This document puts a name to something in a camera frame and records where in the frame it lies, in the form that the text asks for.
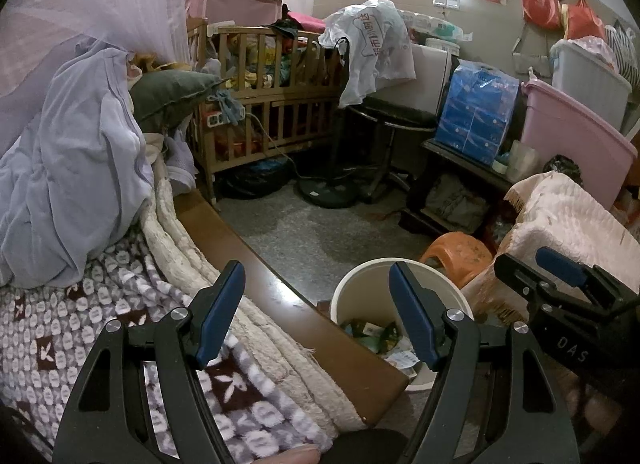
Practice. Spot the grey cloth bundle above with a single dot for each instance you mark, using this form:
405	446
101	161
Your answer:
455	199

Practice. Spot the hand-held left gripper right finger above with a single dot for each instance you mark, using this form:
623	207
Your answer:
412	314

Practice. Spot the dark low table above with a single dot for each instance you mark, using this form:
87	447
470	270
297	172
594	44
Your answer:
465	163

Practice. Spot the white storage box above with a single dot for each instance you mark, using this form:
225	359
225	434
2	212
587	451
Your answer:
585	78

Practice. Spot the lavender quilt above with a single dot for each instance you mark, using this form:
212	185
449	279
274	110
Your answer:
65	158

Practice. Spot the pale pink quilted cover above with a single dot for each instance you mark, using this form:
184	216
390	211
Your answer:
565	224

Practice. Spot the white power strip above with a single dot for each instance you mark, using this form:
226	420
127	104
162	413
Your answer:
215	119

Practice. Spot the cream woven blanket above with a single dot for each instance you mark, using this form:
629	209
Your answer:
200	254

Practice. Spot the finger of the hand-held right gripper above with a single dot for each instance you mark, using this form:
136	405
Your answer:
560	264
515	274

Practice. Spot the grey maroon patterned blanket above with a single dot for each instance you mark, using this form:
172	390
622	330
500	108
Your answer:
65	324

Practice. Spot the clear plastic cup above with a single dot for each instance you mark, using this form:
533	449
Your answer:
522	161

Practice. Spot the blue tissue multipack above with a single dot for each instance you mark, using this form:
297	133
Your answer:
475	113

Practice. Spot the black round stool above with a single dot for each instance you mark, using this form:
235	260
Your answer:
395	116

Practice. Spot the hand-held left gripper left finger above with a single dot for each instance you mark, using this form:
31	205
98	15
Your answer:
220	314

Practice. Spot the white printed plastic bag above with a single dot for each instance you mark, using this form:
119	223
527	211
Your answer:
370	43

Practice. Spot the wooden crib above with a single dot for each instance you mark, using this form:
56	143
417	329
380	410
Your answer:
280	108

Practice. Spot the striped hanging bag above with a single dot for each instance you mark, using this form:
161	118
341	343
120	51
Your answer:
622	51

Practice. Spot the white paper scrap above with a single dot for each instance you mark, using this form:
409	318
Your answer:
405	359

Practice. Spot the orange plastic stool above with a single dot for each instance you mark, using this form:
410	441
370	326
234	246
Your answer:
455	254

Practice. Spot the black floor fan stand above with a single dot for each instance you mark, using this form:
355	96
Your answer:
327	193

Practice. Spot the red hanging bag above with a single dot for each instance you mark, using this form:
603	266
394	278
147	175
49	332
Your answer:
585	21
540	8

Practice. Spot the pink plastic tub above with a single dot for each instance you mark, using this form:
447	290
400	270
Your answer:
575	138

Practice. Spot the grey green pillow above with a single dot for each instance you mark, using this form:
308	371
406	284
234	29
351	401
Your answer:
170	88

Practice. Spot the wooden bed frame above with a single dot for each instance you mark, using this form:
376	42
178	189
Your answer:
300	304

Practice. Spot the black plastic bag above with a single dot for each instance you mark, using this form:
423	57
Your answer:
562	166

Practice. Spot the black bag under crib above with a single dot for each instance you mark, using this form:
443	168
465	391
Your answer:
250	183

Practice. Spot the white trash bin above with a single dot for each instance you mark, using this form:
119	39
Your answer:
360	289

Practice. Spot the pink storage box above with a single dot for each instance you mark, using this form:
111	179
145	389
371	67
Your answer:
235	11

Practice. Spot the toilet roll pack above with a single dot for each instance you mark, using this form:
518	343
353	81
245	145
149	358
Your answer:
440	28

